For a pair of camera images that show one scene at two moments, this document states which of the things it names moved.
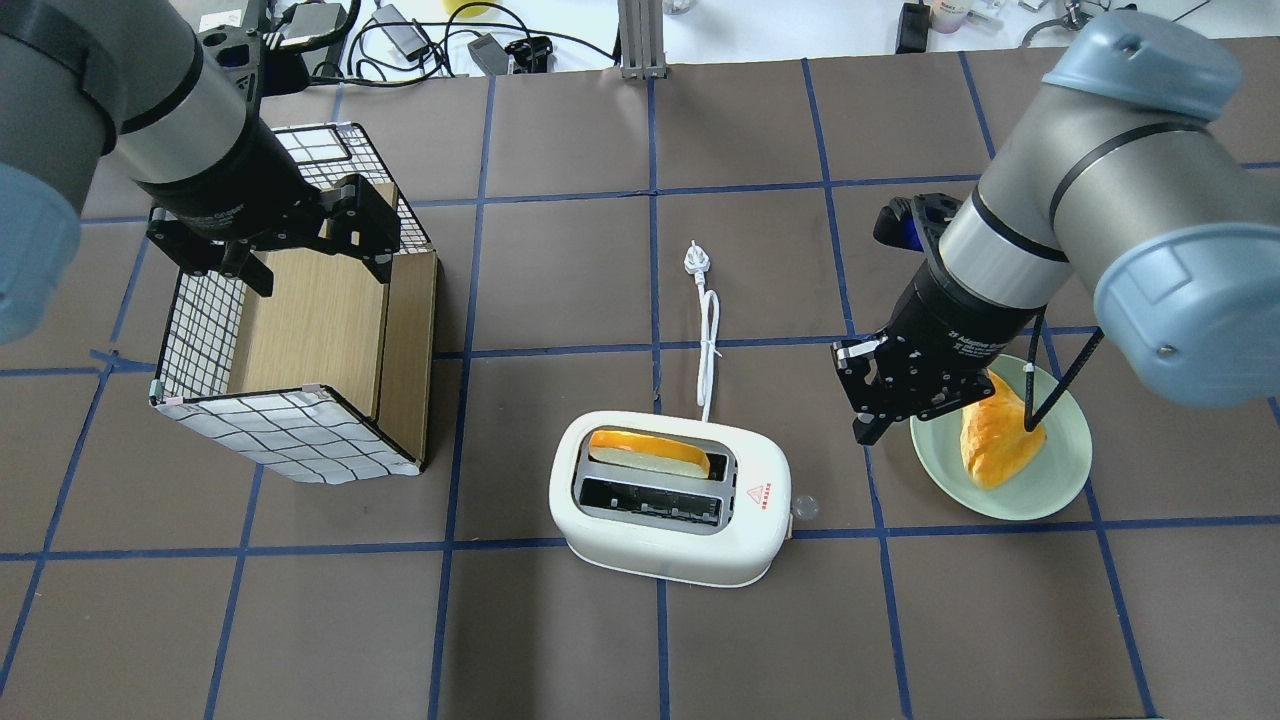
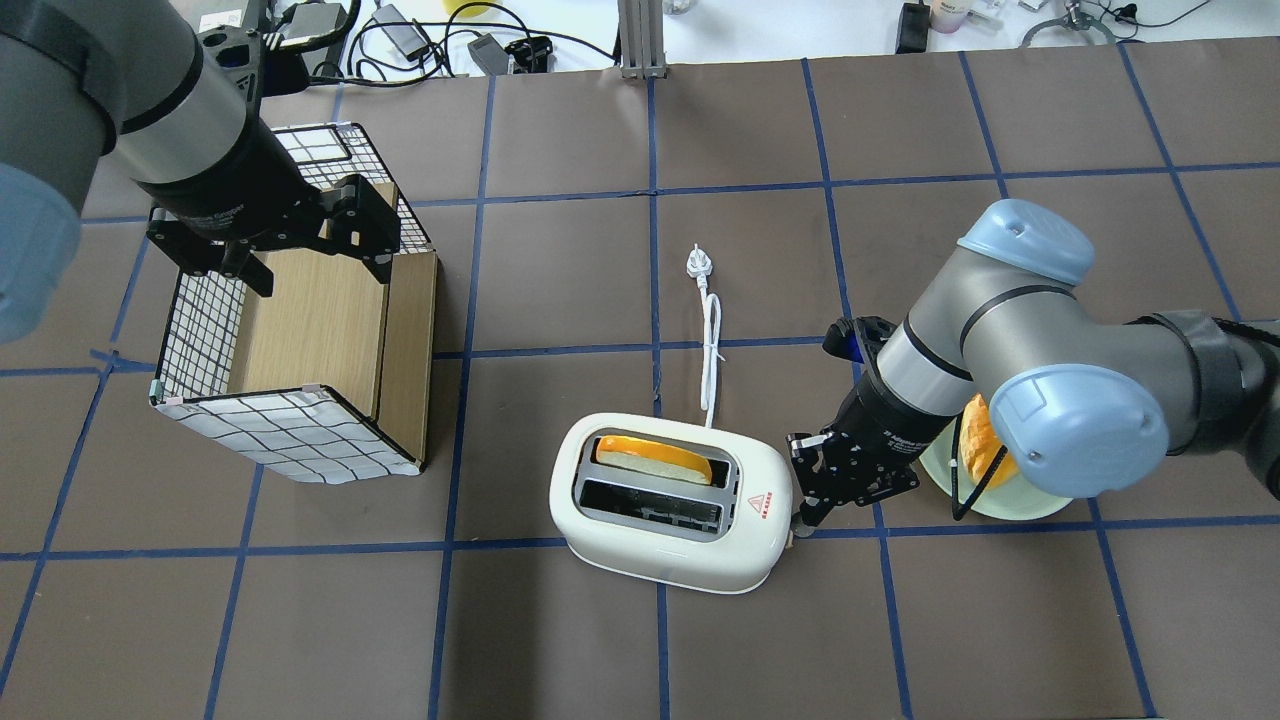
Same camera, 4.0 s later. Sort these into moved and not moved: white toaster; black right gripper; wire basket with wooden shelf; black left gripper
Moved: black right gripper
Not moved: black left gripper; white toaster; wire basket with wooden shelf
